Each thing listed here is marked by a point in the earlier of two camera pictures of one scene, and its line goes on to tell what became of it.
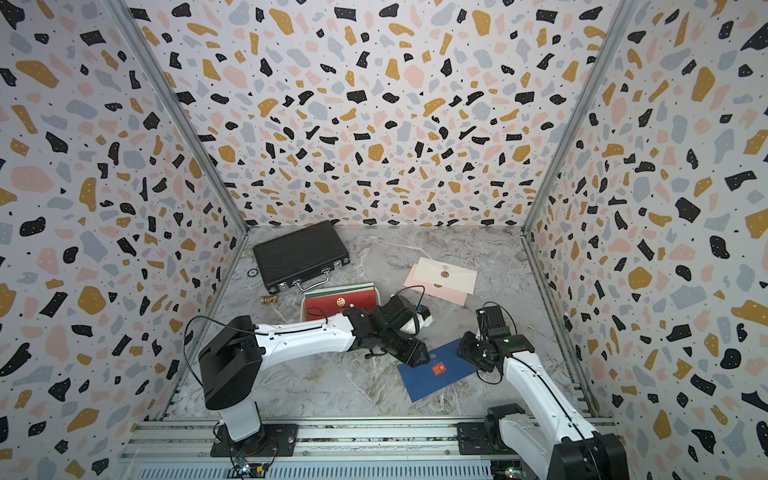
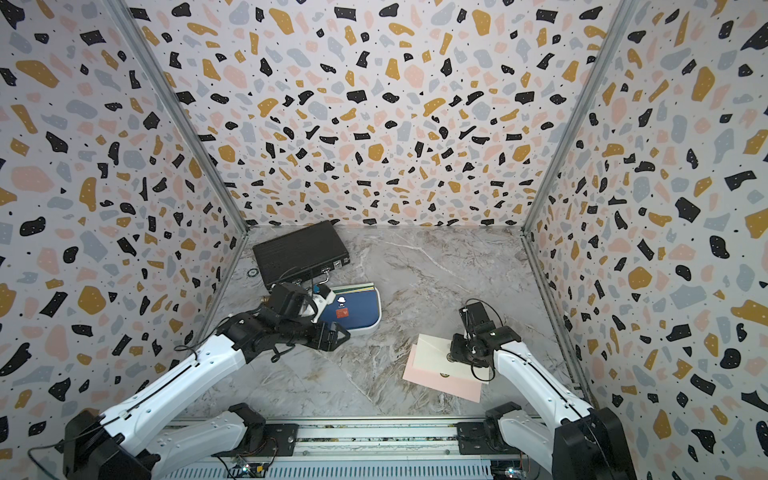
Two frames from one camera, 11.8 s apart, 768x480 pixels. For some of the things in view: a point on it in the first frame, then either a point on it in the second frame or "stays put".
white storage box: [323, 304] stays put
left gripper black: [415, 353] -> [330, 342]
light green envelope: [341, 290] stays put
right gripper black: [463, 349] stays put
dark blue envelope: [445, 367] -> [354, 310]
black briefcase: [304, 257] stays put
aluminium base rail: [184, 449] stays put
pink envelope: [435, 291] -> [459, 387]
